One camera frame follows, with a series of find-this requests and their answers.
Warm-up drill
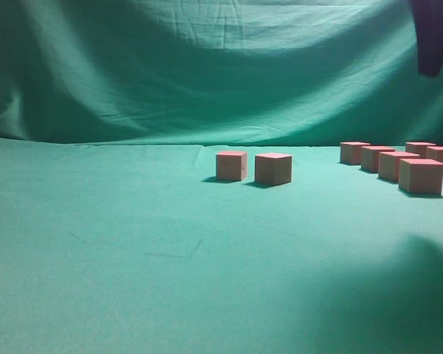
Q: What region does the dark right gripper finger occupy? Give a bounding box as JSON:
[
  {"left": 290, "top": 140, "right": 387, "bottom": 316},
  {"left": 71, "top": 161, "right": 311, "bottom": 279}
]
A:
[{"left": 409, "top": 0, "right": 443, "bottom": 77}]

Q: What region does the green cloth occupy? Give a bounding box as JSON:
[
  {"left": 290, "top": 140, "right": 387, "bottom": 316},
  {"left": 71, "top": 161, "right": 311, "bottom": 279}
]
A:
[{"left": 0, "top": 1, "right": 443, "bottom": 353}]

